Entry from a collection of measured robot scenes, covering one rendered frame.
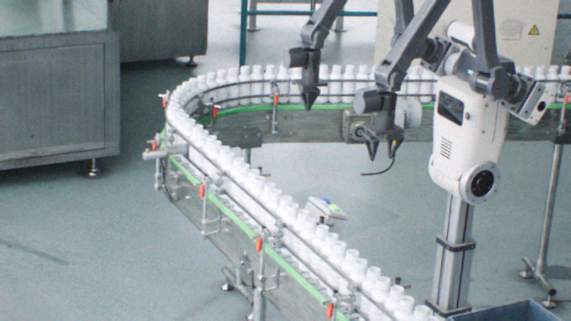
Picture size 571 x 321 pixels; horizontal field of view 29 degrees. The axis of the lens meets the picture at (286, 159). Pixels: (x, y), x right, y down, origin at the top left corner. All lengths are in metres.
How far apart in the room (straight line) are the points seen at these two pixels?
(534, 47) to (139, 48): 2.96
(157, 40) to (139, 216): 2.71
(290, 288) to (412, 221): 2.89
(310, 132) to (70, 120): 1.92
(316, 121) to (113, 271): 1.34
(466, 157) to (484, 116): 0.15
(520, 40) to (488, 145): 4.00
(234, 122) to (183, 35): 3.89
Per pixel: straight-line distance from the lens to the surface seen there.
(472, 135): 3.63
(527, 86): 3.50
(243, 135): 4.89
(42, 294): 5.41
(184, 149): 4.17
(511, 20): 7.58
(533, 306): 3.54
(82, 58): 6.38
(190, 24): 8.69
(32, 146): 6.46
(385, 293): 3.07
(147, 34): 8.58
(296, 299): 3.45
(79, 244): 5.88
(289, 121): 4.94
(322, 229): 3.34
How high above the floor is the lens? 2.56
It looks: 21 degrees down
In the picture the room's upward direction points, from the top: 3 degrees clockwise
